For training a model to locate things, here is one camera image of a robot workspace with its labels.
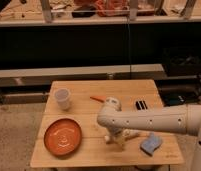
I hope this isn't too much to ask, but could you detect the clear plastic cup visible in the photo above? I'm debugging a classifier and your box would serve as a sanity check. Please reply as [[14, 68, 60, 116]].
[[54, 88, 71, 110]]

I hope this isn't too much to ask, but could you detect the blue sponge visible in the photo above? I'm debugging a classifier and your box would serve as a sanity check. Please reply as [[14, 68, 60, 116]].
[[140, 132, 163, 156]]

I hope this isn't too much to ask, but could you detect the grey metal bench rail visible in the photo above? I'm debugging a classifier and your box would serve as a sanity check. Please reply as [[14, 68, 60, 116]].
[[0, 64, 164, 87]]

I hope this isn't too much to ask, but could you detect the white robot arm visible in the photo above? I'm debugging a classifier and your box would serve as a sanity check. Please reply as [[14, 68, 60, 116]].
[[97, 97, 201, 171]]

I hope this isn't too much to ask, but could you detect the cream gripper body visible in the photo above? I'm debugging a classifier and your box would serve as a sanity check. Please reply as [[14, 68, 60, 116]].
[[104, 129, 139, 149]]

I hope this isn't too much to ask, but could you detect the black rectangular box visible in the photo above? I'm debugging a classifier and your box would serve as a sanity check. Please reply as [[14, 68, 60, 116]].
[[135, 100, 147, 110]]

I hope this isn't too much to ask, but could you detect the orange plate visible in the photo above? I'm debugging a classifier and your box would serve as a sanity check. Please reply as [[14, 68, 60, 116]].
[[44, 118, 82, 156]]

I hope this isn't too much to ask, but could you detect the orange carrot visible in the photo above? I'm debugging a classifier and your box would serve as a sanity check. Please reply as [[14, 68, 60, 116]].
[[90, 96, 106, 103]]

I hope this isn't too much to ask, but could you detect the cluttered background shelf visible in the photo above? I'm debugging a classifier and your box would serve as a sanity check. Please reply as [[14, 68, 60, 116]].
[[0, 0, 201, 27]]

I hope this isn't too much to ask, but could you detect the wooden folding table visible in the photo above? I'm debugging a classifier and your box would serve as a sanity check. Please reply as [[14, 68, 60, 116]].
[[30, 80, 183, 168]]

